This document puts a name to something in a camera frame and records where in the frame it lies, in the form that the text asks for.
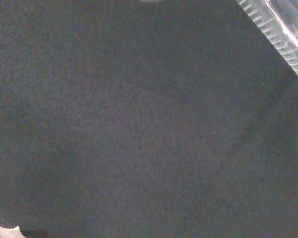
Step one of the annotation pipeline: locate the black cloth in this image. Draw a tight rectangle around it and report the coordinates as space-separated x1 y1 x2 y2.
0 0 298 238

